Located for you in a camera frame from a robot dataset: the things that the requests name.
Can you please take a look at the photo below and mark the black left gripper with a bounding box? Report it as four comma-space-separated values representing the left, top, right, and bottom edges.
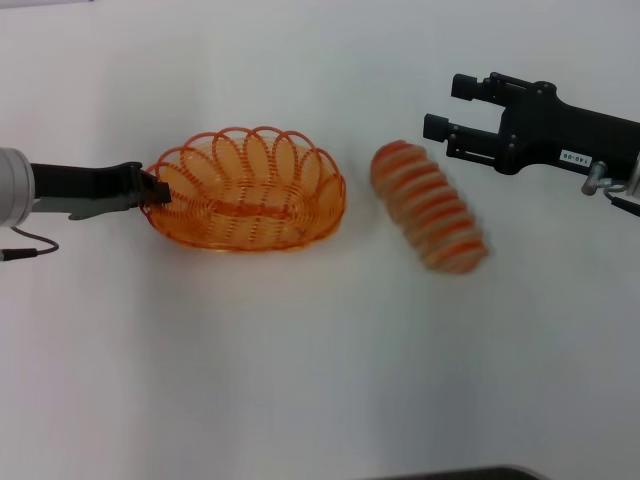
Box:
30, 161, 172, 211

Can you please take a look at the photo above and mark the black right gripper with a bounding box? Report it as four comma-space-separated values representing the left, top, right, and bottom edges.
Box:
423, 72, 640, 181

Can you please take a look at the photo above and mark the orange wire basket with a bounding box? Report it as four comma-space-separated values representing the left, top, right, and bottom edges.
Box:
141, 125, 347, 254

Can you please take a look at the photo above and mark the orange striped bread roll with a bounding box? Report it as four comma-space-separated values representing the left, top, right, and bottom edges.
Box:
369, 140, 490, 275

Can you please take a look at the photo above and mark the black robot torso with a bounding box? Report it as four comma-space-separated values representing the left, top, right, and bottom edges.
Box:
384, 464, 546, 480

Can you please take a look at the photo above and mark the right gripper cable with plugs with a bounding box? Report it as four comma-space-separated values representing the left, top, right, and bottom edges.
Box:
581, 162, 640, 219

